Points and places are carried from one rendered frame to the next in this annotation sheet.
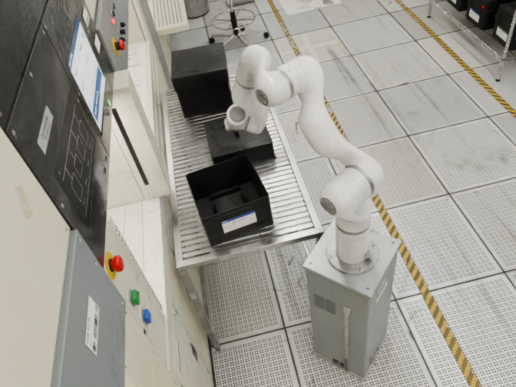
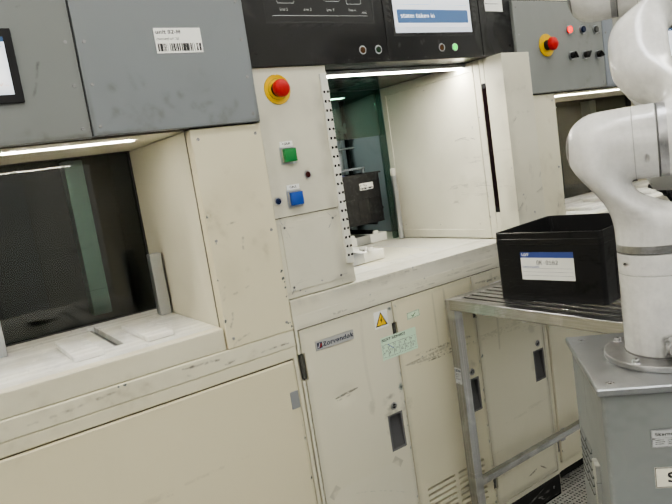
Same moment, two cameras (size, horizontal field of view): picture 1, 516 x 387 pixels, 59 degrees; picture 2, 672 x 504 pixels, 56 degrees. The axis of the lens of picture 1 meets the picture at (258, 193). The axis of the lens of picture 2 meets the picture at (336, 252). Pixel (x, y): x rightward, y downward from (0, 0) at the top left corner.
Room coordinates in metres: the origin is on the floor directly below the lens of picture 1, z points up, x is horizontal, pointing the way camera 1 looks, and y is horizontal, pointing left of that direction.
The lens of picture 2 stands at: (0.01, -0.93, 1.16)
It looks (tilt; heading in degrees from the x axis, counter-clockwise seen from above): 8 degrees down; 60
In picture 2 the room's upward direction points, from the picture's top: 9 degrees counter-clockwise
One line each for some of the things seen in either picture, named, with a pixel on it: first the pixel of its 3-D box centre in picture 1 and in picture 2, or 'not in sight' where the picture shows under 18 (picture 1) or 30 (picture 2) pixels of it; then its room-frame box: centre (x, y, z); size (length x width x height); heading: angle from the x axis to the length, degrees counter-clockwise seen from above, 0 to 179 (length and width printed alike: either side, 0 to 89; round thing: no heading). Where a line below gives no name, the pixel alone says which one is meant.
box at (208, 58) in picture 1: (203, 80); not in sight; (2.19, 0.17, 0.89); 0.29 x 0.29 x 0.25; 89
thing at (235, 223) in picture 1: (229, 199); (574, 255); (1.31, 0.12, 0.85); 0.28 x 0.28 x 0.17; 12
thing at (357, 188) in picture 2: not in sight; (340, 193); (1.20, 1.02, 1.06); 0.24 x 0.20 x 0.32; 4
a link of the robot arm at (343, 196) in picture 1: (346, 203); (628, 179); (0.97, -0.28, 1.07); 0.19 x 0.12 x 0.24; 123
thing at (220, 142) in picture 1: (237, 137); not in sight; (1.72, 0.04, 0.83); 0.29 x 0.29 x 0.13; 5
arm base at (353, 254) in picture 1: (352, 237); (659, 301); (0.99, -0.30, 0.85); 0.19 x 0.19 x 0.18
